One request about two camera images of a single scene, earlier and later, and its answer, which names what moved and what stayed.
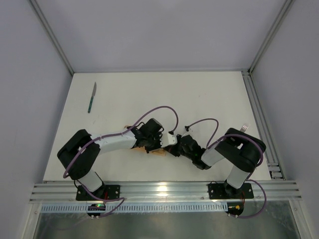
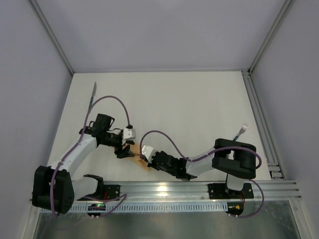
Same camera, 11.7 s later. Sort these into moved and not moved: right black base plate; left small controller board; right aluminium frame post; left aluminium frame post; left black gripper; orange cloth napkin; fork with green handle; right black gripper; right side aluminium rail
Moved: left black gripper; right black gripper; orange cloth napkin
Not moved: right aluminium frame post; left aluminium frame post; left small controller board; right black base plate; right side aluminium rail; fork with green handle
